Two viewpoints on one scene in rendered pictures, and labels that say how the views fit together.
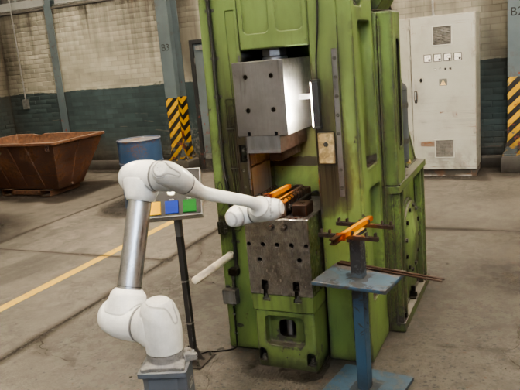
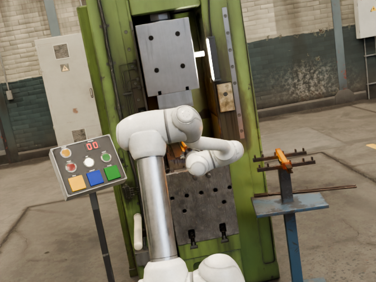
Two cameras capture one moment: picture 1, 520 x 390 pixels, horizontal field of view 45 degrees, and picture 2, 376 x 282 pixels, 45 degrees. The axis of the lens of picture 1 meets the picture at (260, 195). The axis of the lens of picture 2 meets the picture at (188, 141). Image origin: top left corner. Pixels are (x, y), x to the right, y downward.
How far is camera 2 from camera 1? 164 cm
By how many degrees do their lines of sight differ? 29
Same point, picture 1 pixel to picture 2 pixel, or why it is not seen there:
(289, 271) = (214, 215)
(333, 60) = (224, 18)
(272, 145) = (184, 100)
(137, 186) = (154, 140)
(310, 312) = (238, 247)
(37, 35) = not seen: outside the picture
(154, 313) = (228, 274)
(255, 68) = (161, 28)
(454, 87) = not seen: hidden behind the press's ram
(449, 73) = not seen: hidden behind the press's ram
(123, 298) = (173, 270)
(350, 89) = (241, 42)
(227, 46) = (117, 12)
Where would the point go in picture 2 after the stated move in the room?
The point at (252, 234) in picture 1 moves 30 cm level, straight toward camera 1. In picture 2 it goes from (175, 188) to (204, 198)
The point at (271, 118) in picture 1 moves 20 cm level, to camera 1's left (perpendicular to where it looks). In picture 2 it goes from (182, 74) to (150, 81)
